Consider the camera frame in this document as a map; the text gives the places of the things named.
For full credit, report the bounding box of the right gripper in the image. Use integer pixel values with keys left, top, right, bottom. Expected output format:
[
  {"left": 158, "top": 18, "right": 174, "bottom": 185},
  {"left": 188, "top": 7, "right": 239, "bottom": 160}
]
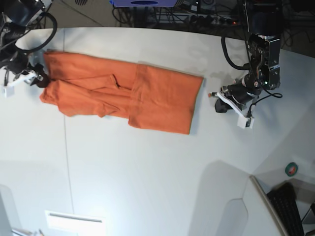
[{"left": 0, "top": 60, "right": 51, "bottom": 88}]

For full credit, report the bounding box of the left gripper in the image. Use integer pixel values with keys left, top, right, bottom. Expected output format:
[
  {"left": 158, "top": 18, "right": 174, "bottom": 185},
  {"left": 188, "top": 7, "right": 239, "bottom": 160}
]
[{"left": 208, "top": 77, "right": 261, "bottom": 113}]

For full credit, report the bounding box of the orange t-shirt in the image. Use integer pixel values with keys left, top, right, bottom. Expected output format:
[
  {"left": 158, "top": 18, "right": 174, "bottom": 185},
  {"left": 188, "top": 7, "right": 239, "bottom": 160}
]
[{"left": 40, "top": 51, "right": 203, "bottom": 134}]

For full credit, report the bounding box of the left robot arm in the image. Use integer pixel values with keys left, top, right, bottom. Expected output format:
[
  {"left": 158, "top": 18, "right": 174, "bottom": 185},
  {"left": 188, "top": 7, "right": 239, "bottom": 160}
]
[{"left": 209, "top": 0, "right": 284, "bottom": 118}]

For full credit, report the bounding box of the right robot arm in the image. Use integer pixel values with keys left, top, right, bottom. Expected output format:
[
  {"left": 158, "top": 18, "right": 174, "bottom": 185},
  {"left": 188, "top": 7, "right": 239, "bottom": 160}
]
[{"left": 0, "top": 0, "right": 58, "bottom": 92}]

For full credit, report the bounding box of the green tape roll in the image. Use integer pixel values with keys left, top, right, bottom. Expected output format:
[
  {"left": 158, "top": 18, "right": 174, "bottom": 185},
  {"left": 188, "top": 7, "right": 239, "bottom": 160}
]
[{"left": 285, "top": 162, "right": 298, "bottom": 177}]

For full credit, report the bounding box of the blue box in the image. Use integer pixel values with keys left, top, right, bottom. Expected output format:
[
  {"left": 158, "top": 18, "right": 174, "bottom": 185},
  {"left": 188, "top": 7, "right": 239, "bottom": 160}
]
[{"left": 110, "top": 0, "right": 184, "bottom": 7}]

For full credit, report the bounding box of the black keyboard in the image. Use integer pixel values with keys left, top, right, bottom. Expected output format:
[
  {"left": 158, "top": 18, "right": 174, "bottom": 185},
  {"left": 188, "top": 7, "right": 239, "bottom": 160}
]
[{"left": 267, "top": 182, "right": 304, "bottom": 236}]

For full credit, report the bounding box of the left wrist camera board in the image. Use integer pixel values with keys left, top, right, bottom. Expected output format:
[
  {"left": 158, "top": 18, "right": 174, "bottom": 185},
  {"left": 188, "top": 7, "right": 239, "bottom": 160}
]
[{"left": 237, "top": 116, "right": 254, "bottom": 129}]

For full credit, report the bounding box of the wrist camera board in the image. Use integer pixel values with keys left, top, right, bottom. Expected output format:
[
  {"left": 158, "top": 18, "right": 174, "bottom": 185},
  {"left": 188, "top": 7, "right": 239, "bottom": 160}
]
[
  {"left": 0, "top": 85, "right": 15, "bottom": 98},
  {"left": 237, "top": 116, "right": 254, "bottom": 129}
]

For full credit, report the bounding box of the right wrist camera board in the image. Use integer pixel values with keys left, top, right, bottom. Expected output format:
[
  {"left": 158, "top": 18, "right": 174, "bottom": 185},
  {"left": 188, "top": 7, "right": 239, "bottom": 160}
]
[{"left": 0, "top": 85, "right": 15, "bottom": 98}]

